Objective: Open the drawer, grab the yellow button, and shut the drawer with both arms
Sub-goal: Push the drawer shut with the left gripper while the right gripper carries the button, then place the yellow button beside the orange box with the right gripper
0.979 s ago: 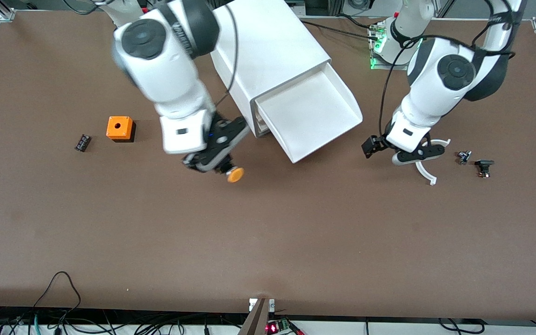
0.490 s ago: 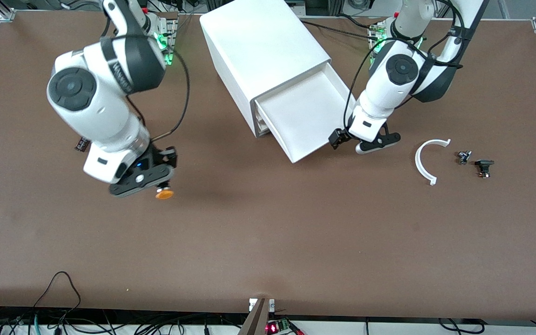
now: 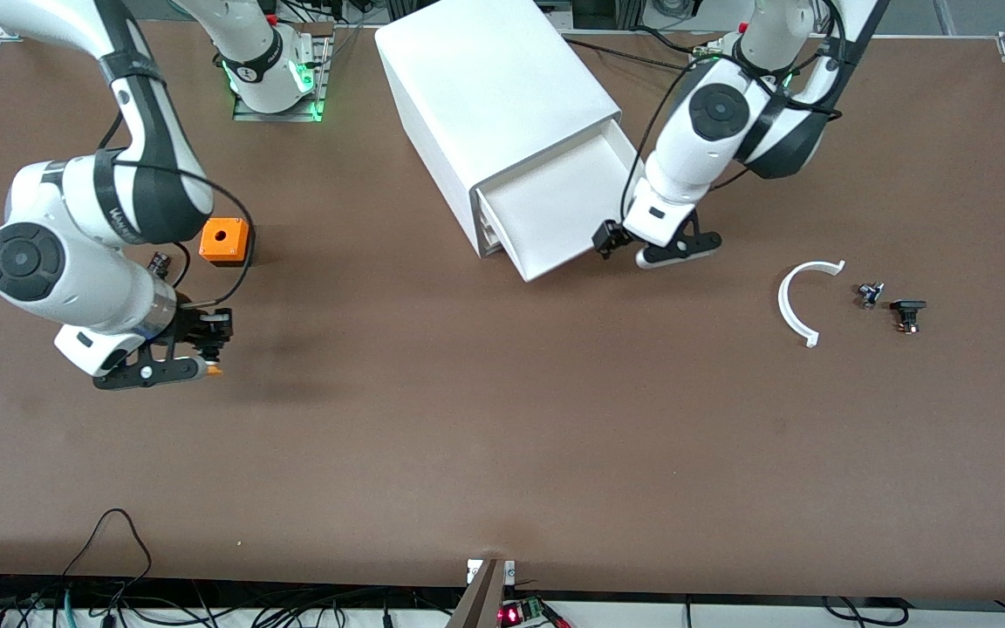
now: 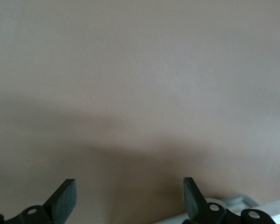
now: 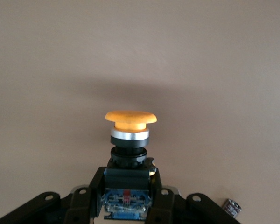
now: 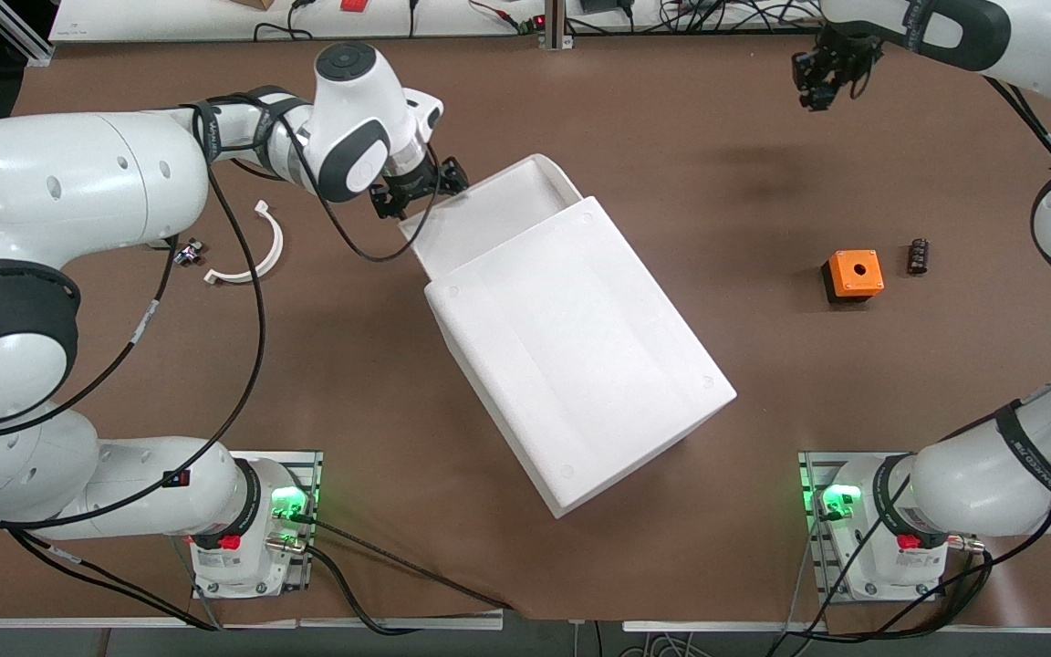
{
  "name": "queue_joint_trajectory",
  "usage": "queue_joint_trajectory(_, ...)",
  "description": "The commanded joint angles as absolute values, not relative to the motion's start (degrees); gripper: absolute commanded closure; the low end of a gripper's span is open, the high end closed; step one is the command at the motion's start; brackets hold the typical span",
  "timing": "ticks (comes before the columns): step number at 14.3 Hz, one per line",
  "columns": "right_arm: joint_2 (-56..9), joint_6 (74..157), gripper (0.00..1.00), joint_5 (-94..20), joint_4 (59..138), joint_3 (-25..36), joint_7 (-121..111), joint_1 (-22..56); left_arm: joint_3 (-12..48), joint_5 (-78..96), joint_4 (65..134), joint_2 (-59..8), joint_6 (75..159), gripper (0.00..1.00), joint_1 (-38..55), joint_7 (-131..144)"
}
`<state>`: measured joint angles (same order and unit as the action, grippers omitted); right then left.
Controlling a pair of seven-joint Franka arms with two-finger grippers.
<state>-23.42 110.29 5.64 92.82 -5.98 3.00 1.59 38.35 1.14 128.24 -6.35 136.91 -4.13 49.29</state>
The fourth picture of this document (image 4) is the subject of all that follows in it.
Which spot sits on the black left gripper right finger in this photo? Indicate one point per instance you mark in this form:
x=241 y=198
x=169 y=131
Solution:
x=192 y=200

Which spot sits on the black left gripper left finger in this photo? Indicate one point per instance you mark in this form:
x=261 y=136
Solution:
x=63 y=200

